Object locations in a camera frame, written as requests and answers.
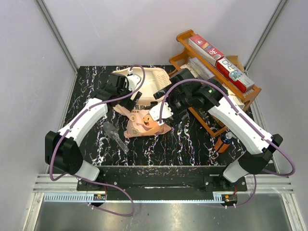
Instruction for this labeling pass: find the beige cloth bag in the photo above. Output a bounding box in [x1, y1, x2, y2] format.
[229, 94, 247, 112]

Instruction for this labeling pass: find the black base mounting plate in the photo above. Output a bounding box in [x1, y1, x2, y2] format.
[76, 166, 248, 202]

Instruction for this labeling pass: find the white cable duct rail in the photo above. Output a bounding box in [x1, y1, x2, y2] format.
[43, 192, 225, 205]

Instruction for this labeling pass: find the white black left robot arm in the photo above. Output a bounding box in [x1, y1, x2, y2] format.
[45, 70, 145, 190]

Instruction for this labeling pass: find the orange blue bottle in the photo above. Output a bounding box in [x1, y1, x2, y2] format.
[214, 131, 233, 154]

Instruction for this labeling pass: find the beige plastic litter box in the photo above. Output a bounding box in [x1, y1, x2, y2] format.
[107, 66, 171, 99]

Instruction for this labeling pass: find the red white long box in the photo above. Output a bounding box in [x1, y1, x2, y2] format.
[216, 58, 255, 93]

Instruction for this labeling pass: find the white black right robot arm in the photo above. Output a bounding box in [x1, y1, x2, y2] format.
[149, 68, 283, 191]

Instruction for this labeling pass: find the pink cat litter bag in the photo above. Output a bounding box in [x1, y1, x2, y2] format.
[113, 97, 171, 138]

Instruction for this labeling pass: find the clear plastic scoop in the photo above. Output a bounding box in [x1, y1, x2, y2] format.
[103, 122, 129, 153]

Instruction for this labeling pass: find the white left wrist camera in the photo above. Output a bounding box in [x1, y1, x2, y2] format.
[127, 69, 142, 91]

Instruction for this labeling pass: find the orange wooden rack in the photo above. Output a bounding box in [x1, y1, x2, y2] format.
[169, 29, 261, 137]

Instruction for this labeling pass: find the clear plastic packet stack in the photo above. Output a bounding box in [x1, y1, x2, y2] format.
[188, 57, 215, 80]

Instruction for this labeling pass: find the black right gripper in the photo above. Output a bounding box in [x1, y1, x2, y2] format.
[154, 84, 193, 127]

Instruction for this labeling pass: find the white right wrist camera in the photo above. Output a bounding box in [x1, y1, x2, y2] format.
[149, 102, 173, 125]

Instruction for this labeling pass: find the red white toothpaste box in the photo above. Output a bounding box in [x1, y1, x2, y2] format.
[188, 34, 225, 66]

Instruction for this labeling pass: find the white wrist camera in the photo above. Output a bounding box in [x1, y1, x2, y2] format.
[149, 102, 173, 125]
[127, 69, 142, 91]

